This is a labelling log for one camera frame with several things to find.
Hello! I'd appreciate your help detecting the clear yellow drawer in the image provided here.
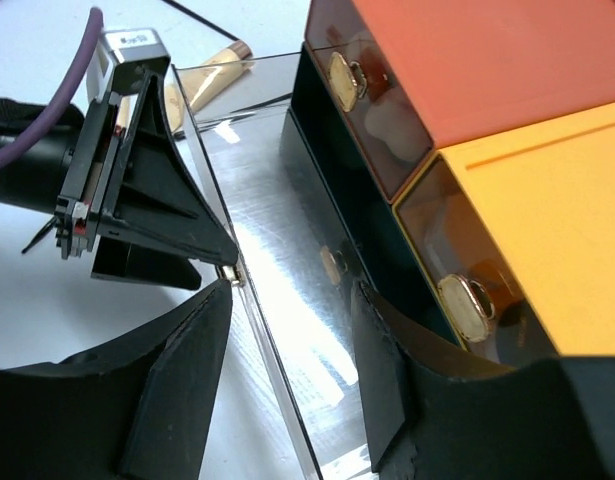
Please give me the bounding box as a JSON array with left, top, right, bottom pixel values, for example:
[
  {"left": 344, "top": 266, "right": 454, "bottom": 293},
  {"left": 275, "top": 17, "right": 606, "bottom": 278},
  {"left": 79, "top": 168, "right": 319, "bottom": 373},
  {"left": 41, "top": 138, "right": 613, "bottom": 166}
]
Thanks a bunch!
[{"left": 395, "top": 156, "right": 557, "bottom": 368}]

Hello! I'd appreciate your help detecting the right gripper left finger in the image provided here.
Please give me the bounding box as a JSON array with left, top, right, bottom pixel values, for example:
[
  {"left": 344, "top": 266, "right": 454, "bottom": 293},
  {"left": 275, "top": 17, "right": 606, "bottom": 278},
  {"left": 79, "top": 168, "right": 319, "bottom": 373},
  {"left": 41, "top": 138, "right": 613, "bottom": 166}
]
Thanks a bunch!
[{"left": 0, "top": 280, "right": 233, "bottom": 479}]

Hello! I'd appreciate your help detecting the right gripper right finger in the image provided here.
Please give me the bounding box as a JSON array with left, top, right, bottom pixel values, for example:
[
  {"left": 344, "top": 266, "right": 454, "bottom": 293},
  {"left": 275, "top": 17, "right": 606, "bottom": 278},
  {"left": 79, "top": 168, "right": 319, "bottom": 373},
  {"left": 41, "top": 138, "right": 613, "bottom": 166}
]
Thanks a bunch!
[{"left": 351, "top": 282, "right": 615, "bottom": 479}]

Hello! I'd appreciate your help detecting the clear orange drawer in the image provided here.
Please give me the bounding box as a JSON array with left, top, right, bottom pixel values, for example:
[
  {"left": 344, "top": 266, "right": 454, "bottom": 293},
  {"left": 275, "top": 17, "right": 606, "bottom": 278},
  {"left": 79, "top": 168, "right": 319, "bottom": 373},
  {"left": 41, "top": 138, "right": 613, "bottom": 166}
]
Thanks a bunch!
[{"left": 305, "top": 1, "right": 433, "bottom": 203}]

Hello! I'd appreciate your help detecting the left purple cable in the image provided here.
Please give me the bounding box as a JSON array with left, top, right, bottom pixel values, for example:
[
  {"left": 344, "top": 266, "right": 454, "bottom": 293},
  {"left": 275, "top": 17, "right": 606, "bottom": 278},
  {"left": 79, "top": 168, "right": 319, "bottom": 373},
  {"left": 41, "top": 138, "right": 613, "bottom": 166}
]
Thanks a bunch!
[{"left": 0, "top": 6, "right": 106, "bottom": 175}]

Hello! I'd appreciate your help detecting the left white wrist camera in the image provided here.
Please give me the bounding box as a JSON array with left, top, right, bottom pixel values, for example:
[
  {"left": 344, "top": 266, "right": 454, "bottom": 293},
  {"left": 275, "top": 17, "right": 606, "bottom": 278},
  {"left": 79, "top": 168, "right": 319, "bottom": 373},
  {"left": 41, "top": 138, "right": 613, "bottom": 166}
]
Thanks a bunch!
[{"left": 85, "top": 28, "right": 171, "bottom": 103}]

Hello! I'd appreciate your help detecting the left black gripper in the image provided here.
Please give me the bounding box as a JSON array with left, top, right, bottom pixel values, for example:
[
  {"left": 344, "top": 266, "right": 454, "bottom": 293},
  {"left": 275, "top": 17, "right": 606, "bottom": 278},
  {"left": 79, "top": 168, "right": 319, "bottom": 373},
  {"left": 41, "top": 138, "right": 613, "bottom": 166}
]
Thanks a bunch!
[{"left": 54, "top": 72, "right": 237, "bottom": 291}]

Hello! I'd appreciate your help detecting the thin black makeup brush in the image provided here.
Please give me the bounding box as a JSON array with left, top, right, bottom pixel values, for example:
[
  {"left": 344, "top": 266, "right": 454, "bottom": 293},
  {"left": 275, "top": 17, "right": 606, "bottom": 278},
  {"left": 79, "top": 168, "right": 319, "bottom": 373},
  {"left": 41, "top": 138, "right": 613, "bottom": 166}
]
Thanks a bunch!
[{"left": 162, "top": 0, "right": 239, "bottom": 42}]

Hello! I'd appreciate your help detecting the large beige cosmetic tube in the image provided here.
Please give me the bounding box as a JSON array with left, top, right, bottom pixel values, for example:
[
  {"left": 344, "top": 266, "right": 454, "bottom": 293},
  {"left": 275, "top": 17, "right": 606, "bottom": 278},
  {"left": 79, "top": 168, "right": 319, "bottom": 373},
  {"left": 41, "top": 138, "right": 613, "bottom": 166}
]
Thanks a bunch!
[{"left": 164, "top": 40, "right": 254, "bottom": 133}]

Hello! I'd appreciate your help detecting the orange drawer box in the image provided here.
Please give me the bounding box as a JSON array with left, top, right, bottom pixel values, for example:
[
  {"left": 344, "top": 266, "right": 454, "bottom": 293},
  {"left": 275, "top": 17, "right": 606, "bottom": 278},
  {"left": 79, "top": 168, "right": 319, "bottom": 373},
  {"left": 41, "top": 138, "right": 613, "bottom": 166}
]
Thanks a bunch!
[{"left": 304, "top": 0, "right": 615, "bottom": 203}]

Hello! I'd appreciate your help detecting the yellow drawer box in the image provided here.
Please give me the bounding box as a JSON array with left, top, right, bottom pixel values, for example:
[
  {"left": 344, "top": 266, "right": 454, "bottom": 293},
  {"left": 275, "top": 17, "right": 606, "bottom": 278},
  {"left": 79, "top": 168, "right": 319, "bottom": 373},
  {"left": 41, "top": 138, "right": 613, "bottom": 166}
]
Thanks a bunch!
[{"left": 393, "top": 102, "right": 615, "bottom": 357}]

